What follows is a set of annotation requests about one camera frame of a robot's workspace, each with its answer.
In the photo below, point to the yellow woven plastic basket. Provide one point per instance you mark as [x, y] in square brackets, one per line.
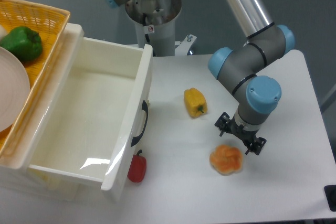
[49, 22]

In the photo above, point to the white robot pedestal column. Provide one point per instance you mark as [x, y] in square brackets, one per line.
[154, 22]

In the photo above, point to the red bell pepper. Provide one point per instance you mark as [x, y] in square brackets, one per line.
[137, 168]

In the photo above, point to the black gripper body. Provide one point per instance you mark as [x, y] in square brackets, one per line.
[243, 130]

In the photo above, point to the black device at table edge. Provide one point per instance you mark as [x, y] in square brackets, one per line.
[330, 193]

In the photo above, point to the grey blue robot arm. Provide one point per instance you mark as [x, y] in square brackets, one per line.
[237, 71]

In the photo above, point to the pale pink plate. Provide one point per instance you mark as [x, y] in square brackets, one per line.
[15, 88]

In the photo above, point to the round orange bread roll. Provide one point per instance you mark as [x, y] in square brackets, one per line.
[226, 159]

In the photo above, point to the white drawer cabinet frame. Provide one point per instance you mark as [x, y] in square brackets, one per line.
[16, 171]

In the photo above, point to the white plastic drawer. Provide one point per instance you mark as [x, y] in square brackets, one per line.
[87, 139]

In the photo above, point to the yellow bell pepper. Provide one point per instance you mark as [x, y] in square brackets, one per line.
[195, 102]

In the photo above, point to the green bell pepper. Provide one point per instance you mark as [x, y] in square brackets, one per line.
[24, 43]

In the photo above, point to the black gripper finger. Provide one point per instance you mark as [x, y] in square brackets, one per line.
[255, 144]
[223, 123]

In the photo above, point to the black drawer handle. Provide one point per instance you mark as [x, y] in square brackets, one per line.
[143, 120]

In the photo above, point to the white object in basket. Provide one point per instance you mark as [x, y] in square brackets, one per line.
[3, 32]

